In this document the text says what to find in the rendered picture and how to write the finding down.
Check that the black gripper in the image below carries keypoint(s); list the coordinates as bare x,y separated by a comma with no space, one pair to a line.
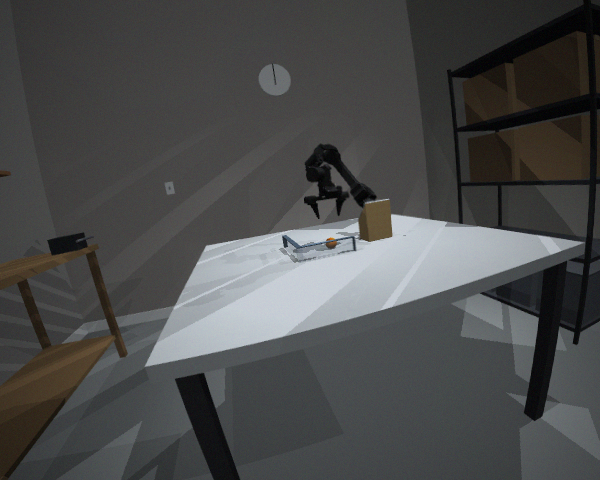
311,200

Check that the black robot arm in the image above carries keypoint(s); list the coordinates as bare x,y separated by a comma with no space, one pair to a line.
315,173

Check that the clear l-shaped low wall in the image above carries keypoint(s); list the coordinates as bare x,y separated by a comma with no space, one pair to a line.
320,251

